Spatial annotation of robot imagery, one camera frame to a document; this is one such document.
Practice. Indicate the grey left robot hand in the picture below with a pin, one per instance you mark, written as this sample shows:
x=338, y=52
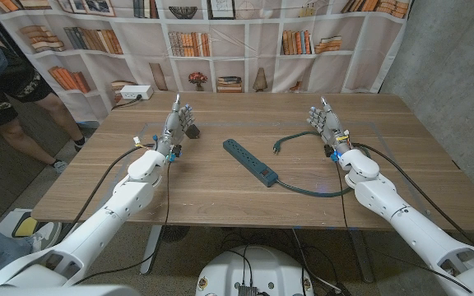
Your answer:
x=174, y=127

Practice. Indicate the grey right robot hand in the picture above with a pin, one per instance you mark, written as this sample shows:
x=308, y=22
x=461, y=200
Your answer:
x=329, y=125

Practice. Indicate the black power adapter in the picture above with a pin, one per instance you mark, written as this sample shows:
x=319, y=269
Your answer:
x=193, y=132

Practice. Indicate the green power strip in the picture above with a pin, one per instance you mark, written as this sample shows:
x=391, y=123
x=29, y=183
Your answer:
x=249, y=161

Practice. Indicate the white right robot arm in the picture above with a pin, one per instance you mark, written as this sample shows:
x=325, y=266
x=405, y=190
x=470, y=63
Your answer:
x=385, y=197

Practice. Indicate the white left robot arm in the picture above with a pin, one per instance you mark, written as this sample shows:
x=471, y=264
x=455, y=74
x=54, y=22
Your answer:
x=109, y=214

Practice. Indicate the white outlet box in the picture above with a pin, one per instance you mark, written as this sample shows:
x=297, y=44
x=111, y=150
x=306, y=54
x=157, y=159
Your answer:
x=136, y=91

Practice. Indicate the grey tape outline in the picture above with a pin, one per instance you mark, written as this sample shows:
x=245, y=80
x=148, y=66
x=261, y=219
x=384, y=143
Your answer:
x=270, y=122

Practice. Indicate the printed bookshelf backdrop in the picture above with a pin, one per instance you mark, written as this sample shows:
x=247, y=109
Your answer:
x=241, y=53

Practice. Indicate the black round floor fan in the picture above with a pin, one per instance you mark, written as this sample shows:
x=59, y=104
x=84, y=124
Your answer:
x=175, y=233

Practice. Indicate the grey table leg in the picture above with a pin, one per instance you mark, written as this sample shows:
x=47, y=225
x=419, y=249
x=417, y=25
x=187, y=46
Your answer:
x=362, y=259
x=151, y=251

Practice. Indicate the white robot torso base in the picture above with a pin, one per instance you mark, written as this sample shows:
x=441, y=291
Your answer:
x=261, y=271

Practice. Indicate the yellow and black foot pedal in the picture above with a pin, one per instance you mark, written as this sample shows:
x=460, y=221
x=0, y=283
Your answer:
x=25, y=228

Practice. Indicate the white floor board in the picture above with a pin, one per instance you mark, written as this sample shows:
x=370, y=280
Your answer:
x=8, y=220

